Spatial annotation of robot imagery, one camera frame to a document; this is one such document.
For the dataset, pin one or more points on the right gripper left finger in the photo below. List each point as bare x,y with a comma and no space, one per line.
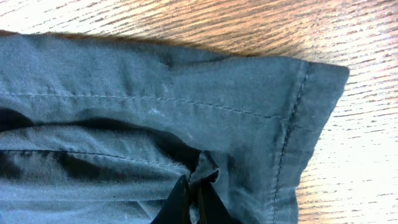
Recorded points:
176,209

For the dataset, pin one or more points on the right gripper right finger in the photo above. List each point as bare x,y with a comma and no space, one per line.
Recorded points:
211,208

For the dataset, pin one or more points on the dark blue shorts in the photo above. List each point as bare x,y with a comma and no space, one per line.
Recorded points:
99,131

